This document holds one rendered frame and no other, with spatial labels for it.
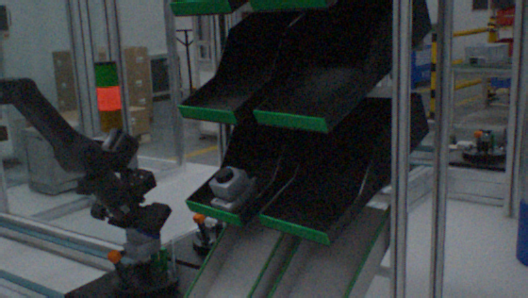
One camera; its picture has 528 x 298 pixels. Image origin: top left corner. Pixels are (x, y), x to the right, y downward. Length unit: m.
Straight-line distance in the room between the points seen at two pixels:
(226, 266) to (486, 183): 1.20
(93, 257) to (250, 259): 0.58
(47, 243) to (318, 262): 0.88
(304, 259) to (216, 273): 0.17
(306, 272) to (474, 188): 1.18
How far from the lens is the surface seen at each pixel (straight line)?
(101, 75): 1.39
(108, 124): 1.40
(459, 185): 2.15
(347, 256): 1.01
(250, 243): 1.10
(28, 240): 1.79
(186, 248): 1.47
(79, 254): 1.61
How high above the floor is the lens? 1.52
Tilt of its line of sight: 15 degrees down
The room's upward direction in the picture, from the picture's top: 4 degrees counter-clockwise
